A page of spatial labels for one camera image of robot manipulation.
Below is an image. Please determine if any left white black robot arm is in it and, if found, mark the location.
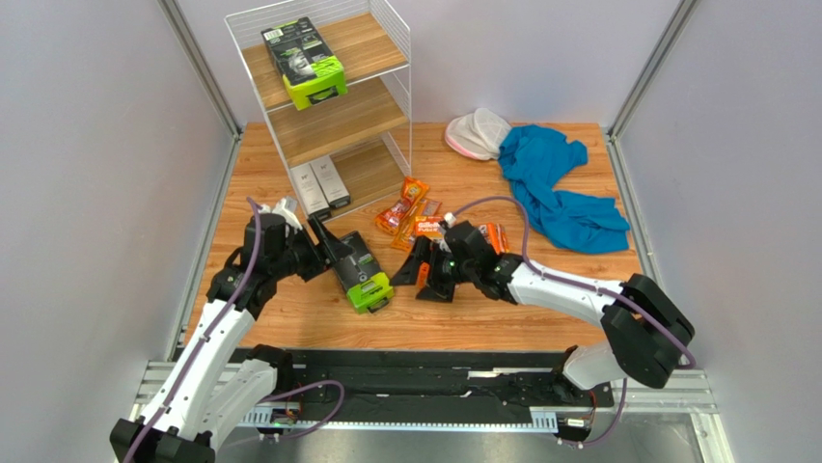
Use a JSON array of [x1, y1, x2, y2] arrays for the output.
[[109, 207, 352, 462]]

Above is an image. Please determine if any white pink mesh laundry bag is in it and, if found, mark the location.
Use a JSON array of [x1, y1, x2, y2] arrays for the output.
[[444, 108, 512, 161]]

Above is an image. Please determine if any black green razor box large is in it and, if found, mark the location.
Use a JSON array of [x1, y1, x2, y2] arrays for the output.
[[260, 16, 348, 110]]

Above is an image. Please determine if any orange Gillette Fusion razor box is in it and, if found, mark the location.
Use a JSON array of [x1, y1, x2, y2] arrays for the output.
[[413, 216, 445, 241]]

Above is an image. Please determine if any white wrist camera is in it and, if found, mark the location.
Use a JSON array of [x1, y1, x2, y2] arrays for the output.
[[439, 212, 457, 232], [258, 196, 303, 231]]

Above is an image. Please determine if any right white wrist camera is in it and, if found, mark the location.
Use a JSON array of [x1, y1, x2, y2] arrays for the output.
[[439, 212, 457, 232]]

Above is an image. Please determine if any blue cloth garment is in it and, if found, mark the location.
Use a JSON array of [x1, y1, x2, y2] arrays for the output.
[[498, 124, 630, 255]]

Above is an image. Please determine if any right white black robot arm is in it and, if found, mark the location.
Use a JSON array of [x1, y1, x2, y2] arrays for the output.
[[391, 222, 695, 391]]

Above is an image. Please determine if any flat orange razor cartridge pack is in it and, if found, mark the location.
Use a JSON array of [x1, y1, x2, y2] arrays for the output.
[[479, 223, 509, 254]]

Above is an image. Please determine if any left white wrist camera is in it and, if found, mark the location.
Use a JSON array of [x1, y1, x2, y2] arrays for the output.
[[258, 196, 303, 231]]

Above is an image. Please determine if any right white grey cosmetic box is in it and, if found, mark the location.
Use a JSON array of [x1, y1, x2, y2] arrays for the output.
[[309, 155, 351, 209]]

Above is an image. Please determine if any white grey cosmetic box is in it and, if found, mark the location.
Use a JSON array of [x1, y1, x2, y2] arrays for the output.
[[290, 163, 331, 221], [309, 155, 351, 209]]

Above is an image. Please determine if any orange disposable razor pack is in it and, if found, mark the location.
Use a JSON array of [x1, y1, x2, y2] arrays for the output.
[[374, 177, 430, 235]]

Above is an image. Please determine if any black green razor box small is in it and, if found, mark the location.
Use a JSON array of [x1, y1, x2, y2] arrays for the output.
[[333, 231, 395, 314]]

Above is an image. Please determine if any white wire wooden shelf unit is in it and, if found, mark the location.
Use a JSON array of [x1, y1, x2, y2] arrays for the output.
[[225, 1, 412, 219]]

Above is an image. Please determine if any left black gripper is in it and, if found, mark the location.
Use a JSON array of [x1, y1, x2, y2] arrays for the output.
[[270, 214, 355, 282]]

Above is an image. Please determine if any left white grey cosmetic box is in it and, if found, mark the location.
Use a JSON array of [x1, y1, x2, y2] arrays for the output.
[[290, 163, 331, 221]]

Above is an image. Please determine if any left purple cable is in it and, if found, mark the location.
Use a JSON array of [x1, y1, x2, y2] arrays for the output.
[[122, 196, 345, 463]]

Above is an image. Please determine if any orange clear razor blister pack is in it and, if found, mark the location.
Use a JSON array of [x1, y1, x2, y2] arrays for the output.
[[390, 198, 442, 252]]

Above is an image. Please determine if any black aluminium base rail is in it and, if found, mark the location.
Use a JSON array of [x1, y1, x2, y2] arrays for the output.
[[134, 346, 721, 445]]

